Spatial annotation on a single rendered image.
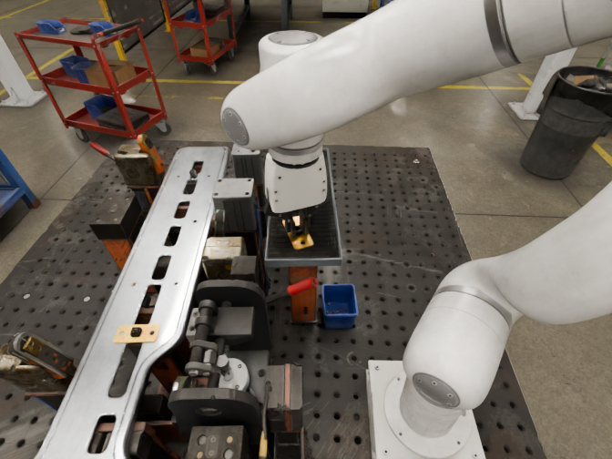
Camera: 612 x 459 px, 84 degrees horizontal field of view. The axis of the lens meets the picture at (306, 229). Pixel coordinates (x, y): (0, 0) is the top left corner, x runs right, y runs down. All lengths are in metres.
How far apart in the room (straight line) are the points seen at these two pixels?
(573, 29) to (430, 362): 0.39
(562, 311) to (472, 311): 0.14
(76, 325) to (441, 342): 1.05
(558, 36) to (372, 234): 1.06
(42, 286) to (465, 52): 1.36
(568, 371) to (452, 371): 1.67
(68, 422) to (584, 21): 0.82
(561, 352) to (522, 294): 1.75
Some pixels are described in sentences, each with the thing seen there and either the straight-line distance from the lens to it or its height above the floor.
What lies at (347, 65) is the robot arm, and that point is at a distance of 0.36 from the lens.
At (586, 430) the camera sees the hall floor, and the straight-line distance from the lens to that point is 2.06.
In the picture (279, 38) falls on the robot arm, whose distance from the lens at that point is 0.46.
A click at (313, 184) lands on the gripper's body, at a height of 1.29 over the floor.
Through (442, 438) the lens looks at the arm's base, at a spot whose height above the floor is 0.79.
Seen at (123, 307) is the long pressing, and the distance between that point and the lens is 0.83.
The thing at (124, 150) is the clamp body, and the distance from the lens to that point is 1.21.
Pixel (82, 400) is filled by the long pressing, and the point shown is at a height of 1.00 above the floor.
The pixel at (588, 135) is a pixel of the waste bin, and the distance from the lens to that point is 3.18.
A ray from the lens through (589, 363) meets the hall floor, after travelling 2.25.
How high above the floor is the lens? 1.63
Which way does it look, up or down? 45 degrees down
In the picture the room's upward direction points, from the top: straight up
